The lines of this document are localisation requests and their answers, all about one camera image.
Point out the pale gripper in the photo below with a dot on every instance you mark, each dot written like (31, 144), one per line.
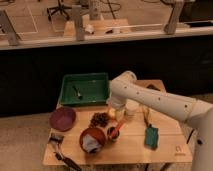
(119, 114)

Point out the orange apple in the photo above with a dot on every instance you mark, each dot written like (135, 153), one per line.
(111, 113)

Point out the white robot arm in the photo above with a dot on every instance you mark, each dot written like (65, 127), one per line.
(193, 112)

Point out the white cup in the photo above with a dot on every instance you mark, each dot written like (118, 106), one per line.
(131, 107)

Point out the red utensil in cup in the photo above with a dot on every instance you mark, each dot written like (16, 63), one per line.
(117, 128)

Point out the bunch of dark grapes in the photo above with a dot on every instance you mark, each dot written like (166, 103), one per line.
(99, 119)

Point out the yellow banana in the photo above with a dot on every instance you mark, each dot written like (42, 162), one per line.
(146, 112)

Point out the green plastic tray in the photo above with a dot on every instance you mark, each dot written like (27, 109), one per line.
(94, 87)

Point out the red bowl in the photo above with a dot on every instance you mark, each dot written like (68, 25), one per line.
(94, 132)

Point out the green sponge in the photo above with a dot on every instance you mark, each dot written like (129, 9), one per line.
(151, 137)

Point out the black rectangular object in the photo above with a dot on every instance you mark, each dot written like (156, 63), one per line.
(151, 86)

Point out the grey cloth in bowl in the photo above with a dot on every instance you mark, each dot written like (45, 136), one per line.
(90, 144)

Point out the wooden table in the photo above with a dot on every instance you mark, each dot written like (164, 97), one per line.
(129, 148)

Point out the spoon in tray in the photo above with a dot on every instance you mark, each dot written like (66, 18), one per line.
(77, 92)

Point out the purple plate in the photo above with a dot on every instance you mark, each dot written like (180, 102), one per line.
(62, 119)

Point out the black brush tool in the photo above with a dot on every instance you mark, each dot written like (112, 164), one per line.
(56, 138)

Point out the black office chair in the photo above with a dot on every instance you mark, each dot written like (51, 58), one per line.
(61, 8)

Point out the black handled utensil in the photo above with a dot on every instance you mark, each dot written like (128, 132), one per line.
(70, 163)

